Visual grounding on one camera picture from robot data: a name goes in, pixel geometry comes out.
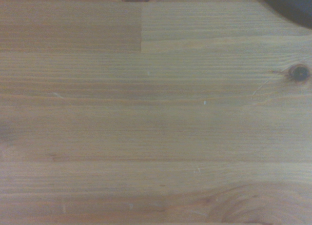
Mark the wooden mug tree black base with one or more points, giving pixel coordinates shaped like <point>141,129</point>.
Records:
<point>292,5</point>

